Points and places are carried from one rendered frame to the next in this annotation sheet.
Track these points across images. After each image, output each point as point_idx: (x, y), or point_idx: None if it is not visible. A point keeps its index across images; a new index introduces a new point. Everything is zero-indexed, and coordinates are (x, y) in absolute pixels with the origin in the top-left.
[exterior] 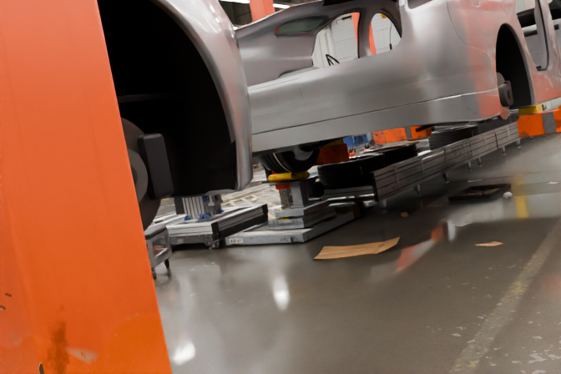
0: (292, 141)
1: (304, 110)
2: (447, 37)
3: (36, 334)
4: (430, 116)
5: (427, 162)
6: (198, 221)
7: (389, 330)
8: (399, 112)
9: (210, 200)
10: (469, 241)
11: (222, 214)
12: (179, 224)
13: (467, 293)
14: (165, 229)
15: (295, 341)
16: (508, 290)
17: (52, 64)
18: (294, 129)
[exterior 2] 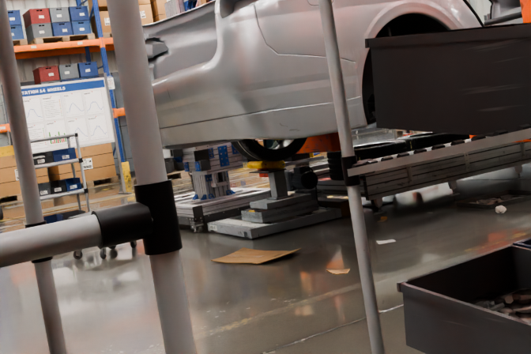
0: (178, 140)
1: (175, 111)
2: (254, 48)
3: None
4: (247, 130)
5: (479, 153)
6: (194, 202)
7: (89, 342)
8: (227, 123)
9: (212, 181)
10: (337, 265)
11: (228, 197)
12: (178, 204)
13: (200, 321)
14: None
15: (35, 337)
16: (226, 325)
17: None
18: (176, 129)
